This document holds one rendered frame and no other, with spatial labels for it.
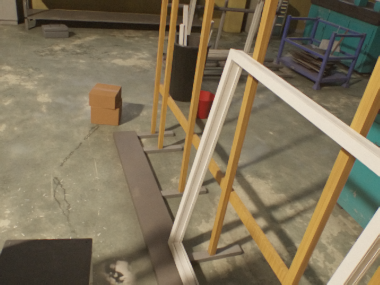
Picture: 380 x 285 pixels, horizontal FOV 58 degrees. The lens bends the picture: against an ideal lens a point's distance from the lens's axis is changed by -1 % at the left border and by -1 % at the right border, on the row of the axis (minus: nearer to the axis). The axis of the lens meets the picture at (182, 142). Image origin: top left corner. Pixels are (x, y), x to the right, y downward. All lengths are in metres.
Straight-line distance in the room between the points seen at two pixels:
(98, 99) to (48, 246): 2.59
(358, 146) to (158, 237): 1.75
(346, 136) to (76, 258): 1.07
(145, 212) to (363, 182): 1.79
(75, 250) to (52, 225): 1.33
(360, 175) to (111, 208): 2.06
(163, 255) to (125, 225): 0.43
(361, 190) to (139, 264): 1.89
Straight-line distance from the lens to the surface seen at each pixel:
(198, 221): 2.86
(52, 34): 7.14
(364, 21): 7.87
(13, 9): 8.00
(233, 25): 9.08
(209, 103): 4.25
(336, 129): 1.26
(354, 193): 3.28
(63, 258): 1.47
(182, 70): 4.55
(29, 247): 1.53
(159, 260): 2.47
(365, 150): 1.18
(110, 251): 2.58
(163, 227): 2.68
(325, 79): 6.36
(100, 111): 3.95
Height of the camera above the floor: 1.95
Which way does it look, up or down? 31 degrees down
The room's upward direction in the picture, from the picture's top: 8 degrees clockwise
